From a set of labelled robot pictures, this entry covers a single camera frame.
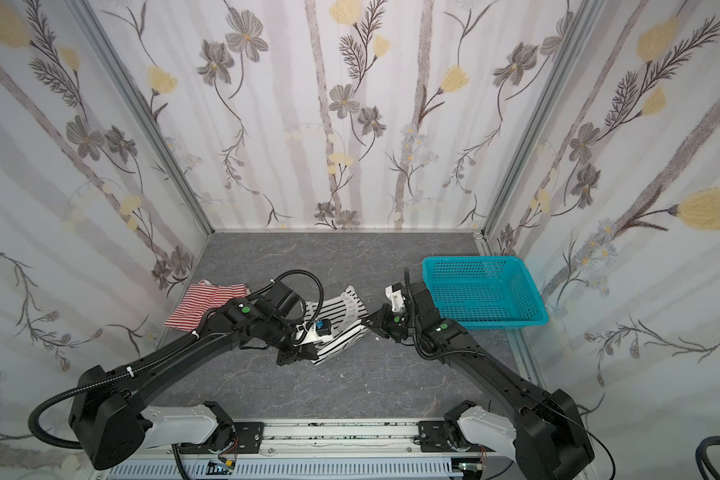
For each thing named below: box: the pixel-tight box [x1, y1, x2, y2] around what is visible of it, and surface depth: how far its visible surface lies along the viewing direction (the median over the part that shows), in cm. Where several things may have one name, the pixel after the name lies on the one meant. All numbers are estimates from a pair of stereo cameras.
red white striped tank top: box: [164, 280, 250, 332], surface depth 100 cm
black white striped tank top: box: [302, 285, 371, 365], surface depth 78 cm
